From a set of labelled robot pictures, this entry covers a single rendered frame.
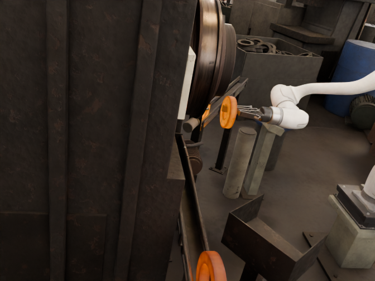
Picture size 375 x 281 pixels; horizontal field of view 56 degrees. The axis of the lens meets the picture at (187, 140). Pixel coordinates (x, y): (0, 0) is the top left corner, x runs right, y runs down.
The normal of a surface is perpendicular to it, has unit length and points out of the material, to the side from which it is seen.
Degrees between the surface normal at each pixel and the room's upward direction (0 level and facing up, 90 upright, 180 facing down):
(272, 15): 90
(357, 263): 90
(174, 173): 0
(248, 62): 90
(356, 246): 90
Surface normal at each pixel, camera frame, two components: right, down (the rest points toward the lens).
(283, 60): 0.40, 0.48
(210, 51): 0.19, 0.13
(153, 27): 0.14, 0.48
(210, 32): 0.22, -0.14
